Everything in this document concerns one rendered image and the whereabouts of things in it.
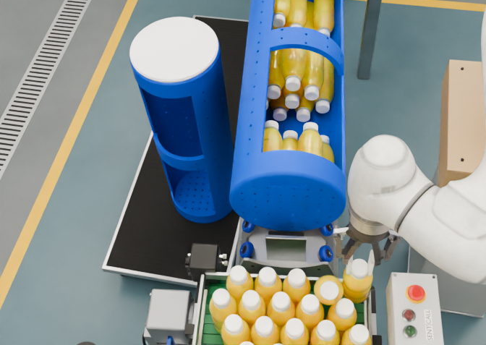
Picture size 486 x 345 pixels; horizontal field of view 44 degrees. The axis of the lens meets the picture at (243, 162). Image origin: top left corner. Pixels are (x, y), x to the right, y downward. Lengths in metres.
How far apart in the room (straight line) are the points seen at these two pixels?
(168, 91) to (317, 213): 0.64
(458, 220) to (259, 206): 0.65
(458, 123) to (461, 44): 1.84
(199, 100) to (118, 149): 1.17
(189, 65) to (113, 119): 1.34
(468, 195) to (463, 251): 0.08
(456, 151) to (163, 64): 0.89
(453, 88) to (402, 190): 0.78
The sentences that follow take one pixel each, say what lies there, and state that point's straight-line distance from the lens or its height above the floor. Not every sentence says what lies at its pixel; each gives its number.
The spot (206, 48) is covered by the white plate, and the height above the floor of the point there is 1.04.
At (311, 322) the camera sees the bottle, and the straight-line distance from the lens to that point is 1.43.
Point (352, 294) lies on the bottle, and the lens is 1.44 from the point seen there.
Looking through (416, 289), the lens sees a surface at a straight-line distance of 1.40.
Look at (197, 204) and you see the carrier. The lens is 2.60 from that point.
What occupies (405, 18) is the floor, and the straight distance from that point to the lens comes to 3.57.
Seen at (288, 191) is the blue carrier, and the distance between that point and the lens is 1.44.
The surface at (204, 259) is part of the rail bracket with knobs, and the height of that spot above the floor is 1.00.
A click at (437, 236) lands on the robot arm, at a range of 0.99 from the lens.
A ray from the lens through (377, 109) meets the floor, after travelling 3.10.
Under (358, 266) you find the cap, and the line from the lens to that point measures 1.36.
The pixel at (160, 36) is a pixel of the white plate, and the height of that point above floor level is 1.04.
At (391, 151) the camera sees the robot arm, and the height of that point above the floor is 1.58.
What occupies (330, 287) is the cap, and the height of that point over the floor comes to 1.14.
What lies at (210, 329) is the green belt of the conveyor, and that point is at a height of 0.90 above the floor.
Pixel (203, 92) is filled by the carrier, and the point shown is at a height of 0.94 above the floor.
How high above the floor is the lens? 2.38
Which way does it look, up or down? 56 degrees down
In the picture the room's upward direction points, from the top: 6 degrees counter-clockwise
